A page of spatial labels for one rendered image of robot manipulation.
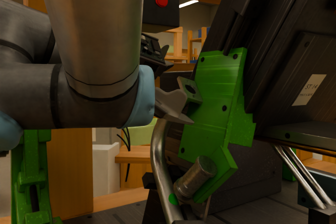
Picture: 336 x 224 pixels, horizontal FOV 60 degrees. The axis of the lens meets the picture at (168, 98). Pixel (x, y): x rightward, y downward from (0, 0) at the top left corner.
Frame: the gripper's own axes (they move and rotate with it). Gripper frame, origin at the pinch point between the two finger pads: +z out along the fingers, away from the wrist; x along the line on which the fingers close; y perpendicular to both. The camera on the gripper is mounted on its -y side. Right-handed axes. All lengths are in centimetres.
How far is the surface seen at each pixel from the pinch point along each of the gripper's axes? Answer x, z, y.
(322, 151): -17.0, 15.4, 10.5
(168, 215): -18.0, -0.5, -11.2
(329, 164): 7, 89, -18
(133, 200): -0.7, 11.3, -40.7
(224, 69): -1.1, 2.9, 8.8
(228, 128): -10.4, 3.4, 4.3
